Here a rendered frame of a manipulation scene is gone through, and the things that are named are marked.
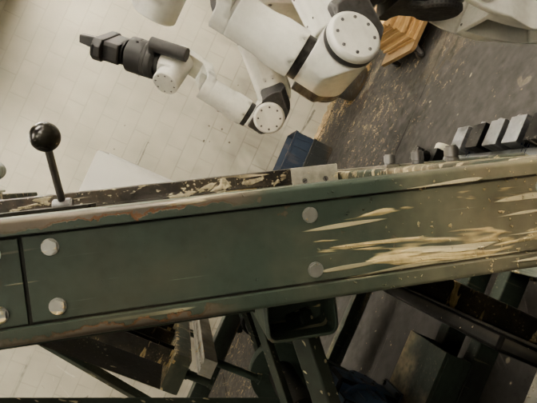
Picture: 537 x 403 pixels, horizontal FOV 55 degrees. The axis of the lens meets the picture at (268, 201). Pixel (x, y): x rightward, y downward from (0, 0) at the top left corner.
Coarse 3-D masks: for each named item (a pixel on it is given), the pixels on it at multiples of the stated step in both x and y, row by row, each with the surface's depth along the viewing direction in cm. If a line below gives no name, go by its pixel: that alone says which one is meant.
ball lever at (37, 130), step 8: (32, 128) 63; (40, 128) 63; (48, 128) 63; (56, 128) 64; (32, 136) 63; (40, 136) 63; (48, 136) 63; (56, 136) 64; (32, 144) 63; (40, 144) 63; (48, 144) 63; (56, 144) 64; (48, 152) 65; (48, 160) 66; (56, 168) 67; (56, 176) 67; (56, 184) 68; (56, 192) 68; (56, 200) 69; (64, 200) 69; (72, 200) 70
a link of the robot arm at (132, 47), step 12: (108, 36) 127; (120, 36) 130; (96, 48) 124; (108, 48) 125; (120, 48) 125; (132, 48) 124; (96, 60) 127; (108, 60) 126; (120, 60) 127; (132, 60) 124; (132, 72) 128
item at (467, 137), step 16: (464, 128) 110; (480, 128) 104; (496, 128) 98; (512, 128) 93; (528, 128) 88; (464, 144) 109; (480, 144) 103; (496, 144) 96; (512, 144) 92; (528, 144) 91; (432, 160) 122; (464, 160) 95
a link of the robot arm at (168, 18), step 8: (136, 0) 70; (144, 0) 69; (152, 0) 69; (160, 0) 69; (168, 0) 69; (176, 0) 70; (184, 0) 71; (136, 8) 70; (144, 8) 70; (152, 8) 69; (160, 8) 69; (168, 8) 70; (176, 8) 71; (144, 16) 70; (152, 16) 70; (160, 16) 70; (168, 16) 71; (176, 16) 72; (160, 24) 71; (168, 24) 72
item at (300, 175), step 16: (224, 176) 129; (240, 176) 129; (256, 176) 130; (272, 176) 131; (288, 176) 131; (304, 176) 132; (320, 176) 133; (336, 176) 133; (80, 192) 123; (96, 192) 123; (112, 192) 124; (128, 192) 125; (144, 192) 125; (160, 192) 126; (176, 192) 127; (192, 192) 127; (208, 192) 128; (224, 192) 129; (0, 208) 120; (16, 208) 120; (32, 208) 121
